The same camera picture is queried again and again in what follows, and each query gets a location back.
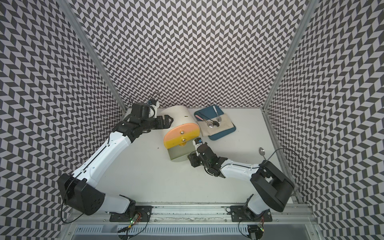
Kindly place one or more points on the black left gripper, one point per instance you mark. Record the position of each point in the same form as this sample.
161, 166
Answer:
167, 124

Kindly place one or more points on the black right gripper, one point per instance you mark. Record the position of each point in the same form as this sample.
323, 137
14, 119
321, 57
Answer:
193, 160

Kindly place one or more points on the pink top drawer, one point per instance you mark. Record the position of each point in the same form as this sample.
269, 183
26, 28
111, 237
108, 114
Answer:
181, 133

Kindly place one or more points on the white drawer cabinet shell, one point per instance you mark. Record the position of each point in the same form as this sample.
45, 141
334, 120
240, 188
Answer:
183, 120

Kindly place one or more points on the grey bottom drawer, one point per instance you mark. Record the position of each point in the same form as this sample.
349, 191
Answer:
180, 153

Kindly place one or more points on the yellow drawer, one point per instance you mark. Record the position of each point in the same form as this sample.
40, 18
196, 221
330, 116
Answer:
175, 139

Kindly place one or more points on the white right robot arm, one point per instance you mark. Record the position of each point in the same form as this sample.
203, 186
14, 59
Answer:
273, 187

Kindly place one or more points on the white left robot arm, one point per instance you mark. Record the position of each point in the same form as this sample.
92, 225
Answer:
78, 189

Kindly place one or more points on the teal tray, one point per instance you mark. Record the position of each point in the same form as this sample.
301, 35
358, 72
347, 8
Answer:
226, 126

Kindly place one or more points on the steel spoon on table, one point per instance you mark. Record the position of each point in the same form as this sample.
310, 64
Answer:
262, 152

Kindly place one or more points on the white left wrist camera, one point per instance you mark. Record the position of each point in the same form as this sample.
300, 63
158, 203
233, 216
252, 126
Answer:
155, 104

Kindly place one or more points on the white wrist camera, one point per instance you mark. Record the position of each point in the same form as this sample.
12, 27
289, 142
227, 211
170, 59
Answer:
198, 144
155, 104

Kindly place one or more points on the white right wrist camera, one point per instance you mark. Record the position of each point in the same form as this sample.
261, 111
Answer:
198, 144

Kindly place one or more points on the pink handled spoon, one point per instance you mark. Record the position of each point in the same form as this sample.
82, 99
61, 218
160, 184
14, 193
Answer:
209, 124

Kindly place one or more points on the dark handled spoon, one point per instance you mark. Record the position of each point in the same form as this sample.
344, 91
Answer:
215, 123

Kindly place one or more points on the white handled spoon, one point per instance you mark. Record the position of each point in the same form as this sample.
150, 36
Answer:
219, 119

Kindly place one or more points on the aluminium front rail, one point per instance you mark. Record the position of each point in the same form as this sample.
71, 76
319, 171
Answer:
203, 221

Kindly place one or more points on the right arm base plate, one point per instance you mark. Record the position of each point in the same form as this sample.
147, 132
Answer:
240, 213

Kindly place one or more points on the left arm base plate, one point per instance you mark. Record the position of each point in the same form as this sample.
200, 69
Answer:
138, 213

